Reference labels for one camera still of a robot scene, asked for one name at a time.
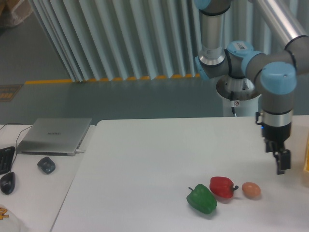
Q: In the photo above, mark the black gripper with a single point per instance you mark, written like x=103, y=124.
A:
x=274, y=141

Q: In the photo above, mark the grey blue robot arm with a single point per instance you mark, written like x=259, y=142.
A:
x=248, y=71

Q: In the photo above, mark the brown egg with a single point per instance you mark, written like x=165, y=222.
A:
x=251, y=190

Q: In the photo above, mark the red bell pepper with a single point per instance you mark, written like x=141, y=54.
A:
x=223, y=187

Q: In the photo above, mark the green bell pepper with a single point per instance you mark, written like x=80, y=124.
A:
x=201, y=199

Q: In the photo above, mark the corrugated white partition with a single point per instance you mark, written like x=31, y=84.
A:
x=108, y=39

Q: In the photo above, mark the silver closed laptop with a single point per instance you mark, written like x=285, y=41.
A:
x=54, y=136

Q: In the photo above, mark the dark earbuds case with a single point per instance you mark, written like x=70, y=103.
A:
x=46, y=165

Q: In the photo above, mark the black keyboard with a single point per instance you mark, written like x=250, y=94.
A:
x=6, y=159

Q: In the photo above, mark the black computer mouse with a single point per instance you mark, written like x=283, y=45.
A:
x=7, y=183

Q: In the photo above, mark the white cap orange logo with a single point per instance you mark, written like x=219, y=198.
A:
x=9, y=222

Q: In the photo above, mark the cardboard box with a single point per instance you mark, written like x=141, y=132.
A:
x=14, y=12

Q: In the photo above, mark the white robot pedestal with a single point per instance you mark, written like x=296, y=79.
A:
x=246, y=106

